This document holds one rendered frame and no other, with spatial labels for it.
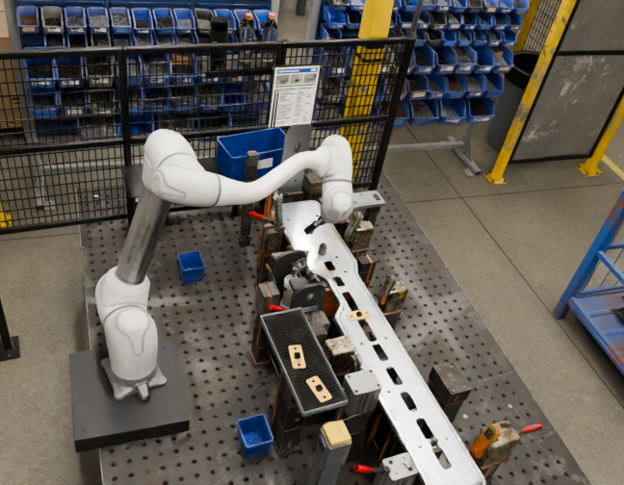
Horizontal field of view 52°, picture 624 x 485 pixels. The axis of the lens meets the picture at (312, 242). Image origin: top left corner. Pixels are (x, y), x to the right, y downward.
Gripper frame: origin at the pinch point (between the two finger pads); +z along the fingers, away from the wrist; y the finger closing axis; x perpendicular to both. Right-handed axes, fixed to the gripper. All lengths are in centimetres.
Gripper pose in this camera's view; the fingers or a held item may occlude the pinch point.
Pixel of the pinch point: (324, 220)
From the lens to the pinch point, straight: 249.9
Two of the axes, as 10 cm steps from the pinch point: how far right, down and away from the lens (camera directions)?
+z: -1.2, 1.3, 9.8
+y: -8.2, 5.5, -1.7
